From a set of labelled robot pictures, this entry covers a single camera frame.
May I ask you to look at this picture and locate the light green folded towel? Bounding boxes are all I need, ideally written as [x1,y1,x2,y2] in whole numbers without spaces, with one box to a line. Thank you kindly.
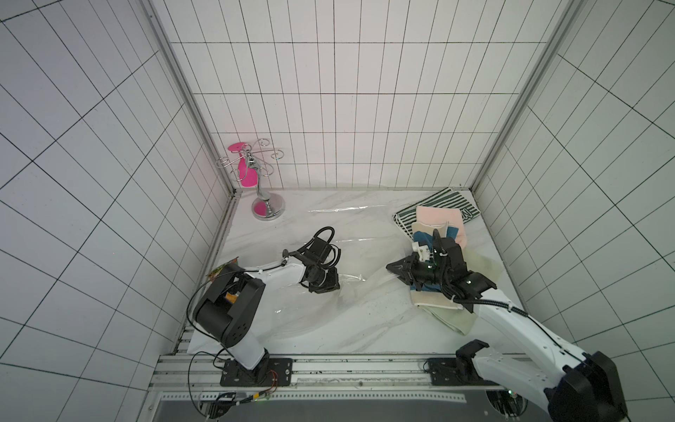
[411,248,503,335]

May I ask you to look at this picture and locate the clear plastic vacuum bag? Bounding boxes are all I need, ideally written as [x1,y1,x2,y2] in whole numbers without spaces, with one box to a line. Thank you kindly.
[219,197,418,350]

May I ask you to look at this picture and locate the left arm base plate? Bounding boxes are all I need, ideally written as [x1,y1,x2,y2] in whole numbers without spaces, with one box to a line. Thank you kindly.
[220,357,294,388]

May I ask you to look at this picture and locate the chrome cup holder stand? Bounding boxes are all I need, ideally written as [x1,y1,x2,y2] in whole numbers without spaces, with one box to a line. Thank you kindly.
[216,138,285,221]

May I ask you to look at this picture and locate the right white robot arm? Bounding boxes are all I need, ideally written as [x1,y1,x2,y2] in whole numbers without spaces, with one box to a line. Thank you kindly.
[386,231,629,421]

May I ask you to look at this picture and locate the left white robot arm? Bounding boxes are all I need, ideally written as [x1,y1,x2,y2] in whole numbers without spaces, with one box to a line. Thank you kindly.
[186,226,341,379]

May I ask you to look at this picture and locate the green striped Doraemon towel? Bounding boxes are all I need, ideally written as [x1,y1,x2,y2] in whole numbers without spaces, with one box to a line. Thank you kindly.
[392,188,481,245]

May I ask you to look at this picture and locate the pink towel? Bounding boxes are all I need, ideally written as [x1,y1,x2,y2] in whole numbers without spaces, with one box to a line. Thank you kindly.
[411,207,468,249]

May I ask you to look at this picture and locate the blue and cream towel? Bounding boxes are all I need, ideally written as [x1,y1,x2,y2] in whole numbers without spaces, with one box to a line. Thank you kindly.
[410,223,469,311]

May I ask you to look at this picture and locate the colourful snack packet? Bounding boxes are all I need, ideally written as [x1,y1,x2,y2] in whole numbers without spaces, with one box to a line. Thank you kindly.
[207,258,238,281]

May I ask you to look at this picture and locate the aluminium mounting rail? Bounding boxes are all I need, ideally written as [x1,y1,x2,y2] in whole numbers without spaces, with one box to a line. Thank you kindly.
[150,353,497,392]

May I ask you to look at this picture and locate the pink plastic cup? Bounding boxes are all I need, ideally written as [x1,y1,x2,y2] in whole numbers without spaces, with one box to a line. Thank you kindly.
[228,142,258,188]

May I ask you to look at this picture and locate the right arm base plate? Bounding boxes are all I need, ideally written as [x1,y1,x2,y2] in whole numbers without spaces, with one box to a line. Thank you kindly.
[423,358,496,387]

